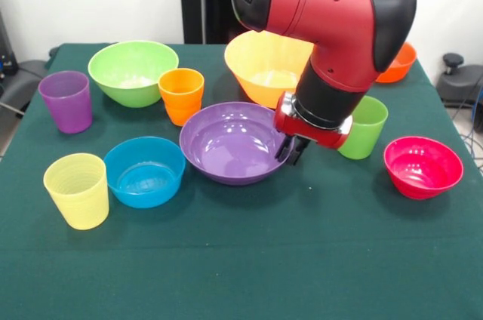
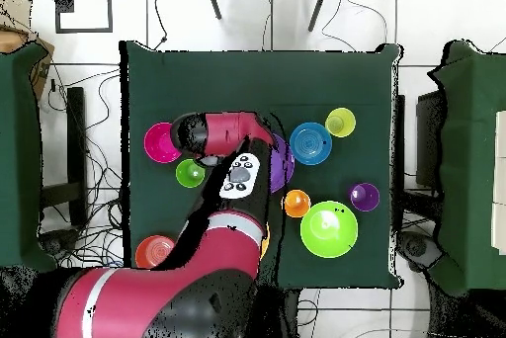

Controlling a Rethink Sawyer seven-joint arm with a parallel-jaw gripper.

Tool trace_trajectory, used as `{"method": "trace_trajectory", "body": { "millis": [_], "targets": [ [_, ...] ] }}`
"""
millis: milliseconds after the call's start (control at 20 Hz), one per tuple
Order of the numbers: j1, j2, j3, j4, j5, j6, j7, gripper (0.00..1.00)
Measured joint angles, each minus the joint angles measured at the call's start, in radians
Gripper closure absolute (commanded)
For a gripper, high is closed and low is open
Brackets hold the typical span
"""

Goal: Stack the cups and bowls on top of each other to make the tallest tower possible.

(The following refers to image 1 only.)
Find blue bowl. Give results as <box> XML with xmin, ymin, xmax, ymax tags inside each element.
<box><xmin>103</xmin><ymin>136</ymin><xmax>186</xmax><ymax>210</ymax></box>

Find pink bowl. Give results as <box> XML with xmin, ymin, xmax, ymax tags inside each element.
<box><xmin>383</xmin><ymin>136</ymin><xmax>465</xmax><ymax>201</ymax></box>

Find green bowl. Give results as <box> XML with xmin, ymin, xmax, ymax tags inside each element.
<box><xmin>87</xmin><ymin>40</ymin><xmax>180</xmax><ymax>109</ymax></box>

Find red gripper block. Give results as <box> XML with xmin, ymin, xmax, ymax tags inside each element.
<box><xmin>273</xmin><ymin>91</ymin><xmax>354</xmax><ymax>167</ymax></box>

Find purple cup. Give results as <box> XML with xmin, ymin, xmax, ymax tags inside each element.
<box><xmin>38</xmin><ymin>70</ymin><xmax>94</xmax><ymax>135</ymax></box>

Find black electronic device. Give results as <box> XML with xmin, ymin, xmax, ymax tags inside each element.
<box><xmin>0</xmin><ymin>10</ymin><xmax>19</xmax><ymax>85</ymax></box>

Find dark grey stand base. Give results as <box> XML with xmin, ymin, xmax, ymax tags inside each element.
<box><xmin>0</xmin><ymin>58</ymin><xmax>52</xmax><ymax>117</ymax></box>
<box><xmin>436</xmin><ymin>52</ymin><xmax>483</xmax><ymax>109</ymax></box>

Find red-orange bowl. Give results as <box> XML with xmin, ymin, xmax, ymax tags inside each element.
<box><xmin>375</xmin><ymin>42</ymin><xmax>418</xmax><ymax>84</ymax></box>

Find yellow cup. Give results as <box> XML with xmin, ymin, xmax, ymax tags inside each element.
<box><xmin>42</xmin><ymin>152</ymin><xmax>110</xmax><ymax>231</ymax></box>

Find dark green tablecloth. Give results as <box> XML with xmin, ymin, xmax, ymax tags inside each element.
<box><xmin>0</xmin><ymin>42</ymin><xmax>483</xmax><ymax>320</ymax></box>

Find blue cable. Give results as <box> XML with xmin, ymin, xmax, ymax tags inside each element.
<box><xmin>462</xmin><ymin>84</ymin><xmax>483</xmax><ymax>170</ymax></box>

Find green cup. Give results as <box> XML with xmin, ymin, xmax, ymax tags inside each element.
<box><xmin>337</xmin><ymin>95</ymin><xmax>389</xmax><ymax>161</ymax></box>

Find large yellow-orange bowl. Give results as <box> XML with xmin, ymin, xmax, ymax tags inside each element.
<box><xmin>223</xmin><ymin>29</ymin><xmax>316</xmax><ymax>109</ymax></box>

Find orange cup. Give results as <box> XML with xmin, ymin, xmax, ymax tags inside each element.
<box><xmin>157</xmin><ymin>67</ymin><xmax>205</xmax><ymax>128</ymax></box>

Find purple bowl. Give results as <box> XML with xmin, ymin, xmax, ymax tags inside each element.
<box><xmin>179</xmin><ymin>101</ymin><xmax>294</xmax><ymax>186</ymax></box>

